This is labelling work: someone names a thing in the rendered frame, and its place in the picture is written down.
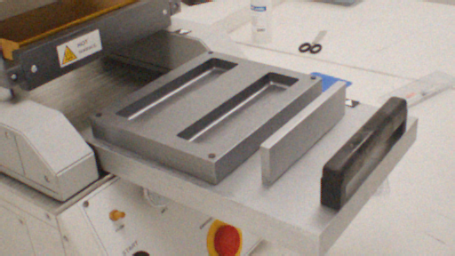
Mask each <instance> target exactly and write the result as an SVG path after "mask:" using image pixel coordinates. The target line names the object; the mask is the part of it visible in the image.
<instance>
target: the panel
mask: <svg viewBox="0 0 455 256"><path fill-rule="evenodd" d="M76 204H77V206H78V208H79V210H80V212H81V213H82V215H83V217H84V219H85V221H86V223H87V225H88V227H89V229H90V230H91V232H92V235H93V237H94V239H95V241H96V244H97V245H98V247H99V248H100V251H101V253H102V255H103V256H137V255H139V254H148V255H149V256H219V255H218V254H217V252H216V250H215V246H214V237H215V234H216V232H217V230H218V229H219V228H220V227H222V226H224V225H229V224H227V223H226V222H223V221H221V220H217V219H215V218H213V217H211V216H209V215H206V214H203V213H201V212H198V211H196V210H194V209H191V208H189V207H187V206H185V205H183V204H181V203H179V202H177V201H175V200H173V199H171V201H170V202H169V203H168V204H167V205H166V206H163V207H156V208H155V207H151V206H149V205H147V204H145V203H144V201H143V200H142V198H141V195H140V186H139V185H137V184H135V183H132V182H130V181H128V180H125V179H123V178H120V177H118V176H115V177H114V178H113V179H111V180H109V181H108V182H106V183H105V184H104V185H102V186H101V187H99V188H97V189H96V190H94V191H93V192H91V194H89V195H88V196H86V197H84V198H83V199H81V200H80V201H78V202H77V203H76ZM236 229H237V231H238V233H239V236H240V246H239V250H238V252H237V253H236V255H235V256H247V255H248V254H249V253H250V252H251V251H252V250H253V249H254V248H255V247H256V245H257V244H258V243H260V242H261V241H262V240H263V238H261V237H258V236H255V235H253V234H251V233H248V232H246V231H244V230H241V229H240V228H236Z"/></svg>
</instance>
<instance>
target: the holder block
mask: <svg viewBox="0 0 455 256"><path fill-rule="evenodd" d="M322 94H323V78H322V77H320V76H313V75H310V74H305V73H301V72H298V71H294V70H290V69H287V68H280V67H277V66H272V65H268V64H265V63H260V62H257V61H253V60H247V59H243V58H239V57H236V56H231V55H227V54H224V53H220V52H213V51H208V52H205V53H203V54H201V55H199V56H198V57H196V58H194V59H192V60H191V61H189V62H187V63H185V64H183V65H181V66H180V67H178V68H175V69H174V70H173V71H171V72H169V73H167V74H165V75H163V76H160V77H158V78H157V79H155V80H154V81H152V82H150V83H148V84H145V85H144V86H142V87H140V88H139V89H137V90H136V92H133V93H131V94H129V95H127V96H126V97H124V98H122V99H120V100H119V101H117V102H115V103H113V104H111V105H109V106H108V107H106V108H103V109H102V110H101V111H99V112H97V113H95V114H93V115H91V116H90V119H91V124H92V132H93V136H94V137H97V138H99V139H102V140H105V141H108V142H110V143H113V144H115V145H117V146H119V147H122V148H124V149H126V150H128V151H131V152H133V153H135V154H138V155H140V156H144V157H146V158H148V159H151V160H153V161H156V162H159V163H161V164H165V165H168V166H170V167H172V168H174V169H177V170H180V171H182V172H185V173H188V174H190V175H193V176H195V177H197V178H199V179H202V180H206V181H209V182H211V183H214V184H218V183H219V182H220V181H221V180H223V179H224V178H225V177H226V176H227V175H229V174H230V173H231V172H232V171H233V170H234V169H235V168H236V167H237V166H239V165H240V164H241V163H242V162H244V161H245V160H246V159H247V158H248V157H250V156H251V155H252V154H253V153H255V152H256V151H257V150H258V149H259V146H260V145H262V144H263V143H264V142H265V141H267V140H268V139H269V137H271V136H272V135H273V134H274V133H275V132H277V131H278V130H279V129H280V128H282V127H283V126H284V125H285V124H287V123H288V122H289V121H290V120H291V119H293V118H294V117H295V116H296V115H297V114H298V113H299V112H300V111H302V110H303V109H304V108H305V107H308V106H309V105H310V104H311V103H312V102H314V101H315V100H316V99H317V98H319V97H320V96H321V95H322Z"/></svg>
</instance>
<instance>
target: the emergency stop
mask: <svg viewBox="0 0 455 256"><path fill-rule="evenodd" d="M214 246H215V250H216V252H217V254H218V255H219V256H235V255H236V253H237V252H238V250H239V246H240V236H239V233H238V231H237V229H236V228H235V227H233V226H231V225H224V226H222V227H220V228H219V229H218V230H217V232H216V234H215V237H214Z"/></svg>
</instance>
